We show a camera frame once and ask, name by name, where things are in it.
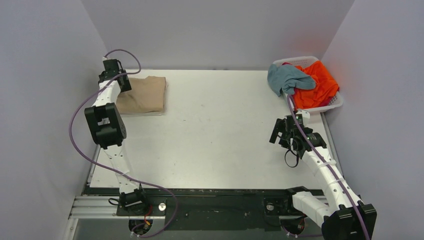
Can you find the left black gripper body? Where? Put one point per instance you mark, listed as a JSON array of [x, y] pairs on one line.
[[122, 81]]

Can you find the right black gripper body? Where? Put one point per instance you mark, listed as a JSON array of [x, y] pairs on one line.
[[281, 131]]

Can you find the tan t shirt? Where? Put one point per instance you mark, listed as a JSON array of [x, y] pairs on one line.
[[142, 94]]

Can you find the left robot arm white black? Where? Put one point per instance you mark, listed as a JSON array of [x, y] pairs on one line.
[[109, 132]]

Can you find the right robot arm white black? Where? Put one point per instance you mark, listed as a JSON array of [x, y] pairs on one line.
[[345, 216]]

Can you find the folded cream t shirt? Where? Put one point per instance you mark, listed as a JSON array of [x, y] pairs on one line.
[[164, 99]]

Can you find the white plastic laundry basket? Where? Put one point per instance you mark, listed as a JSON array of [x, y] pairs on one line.
[[325, 95]]

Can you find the blue grey t shirt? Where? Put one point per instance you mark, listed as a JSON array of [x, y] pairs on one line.
[[284, 79]]

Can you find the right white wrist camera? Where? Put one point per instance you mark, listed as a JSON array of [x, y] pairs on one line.
[[305, 115]]

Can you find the aluminium rail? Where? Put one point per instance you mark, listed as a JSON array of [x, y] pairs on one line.
[[96, 207]]

